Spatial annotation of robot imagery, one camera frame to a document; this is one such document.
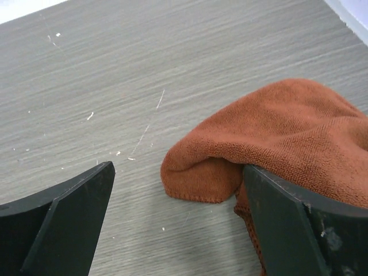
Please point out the orange brown cloth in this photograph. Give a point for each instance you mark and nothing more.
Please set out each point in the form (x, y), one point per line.
(296, 129)

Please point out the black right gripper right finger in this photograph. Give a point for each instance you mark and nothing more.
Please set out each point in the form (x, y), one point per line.
(304, 233)

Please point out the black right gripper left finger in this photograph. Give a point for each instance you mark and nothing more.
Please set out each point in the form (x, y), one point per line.
(55, 231)

